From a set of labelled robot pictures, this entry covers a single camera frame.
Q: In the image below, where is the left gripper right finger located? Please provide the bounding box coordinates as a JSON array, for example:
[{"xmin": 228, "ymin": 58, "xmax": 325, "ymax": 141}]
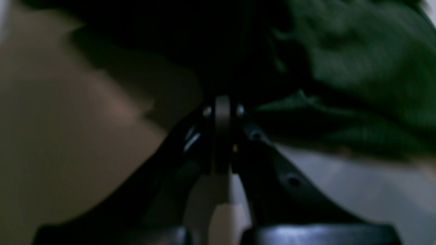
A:
[{"xmin": 225, "ymin": 97, "xmax": 402, "ymax": 245}]

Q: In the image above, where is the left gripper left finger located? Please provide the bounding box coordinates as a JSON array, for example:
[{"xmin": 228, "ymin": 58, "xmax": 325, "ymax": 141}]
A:
[{"xmin": 33, "ymin": 99, "xmax": 225, "ymax": 245}]

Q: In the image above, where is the dark green long-sleeve t-shirt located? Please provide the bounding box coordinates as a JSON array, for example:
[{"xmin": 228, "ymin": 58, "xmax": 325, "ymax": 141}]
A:
[{"xmin": 23, "ymin": 0, "xmax": 436, "ymax": 156}]

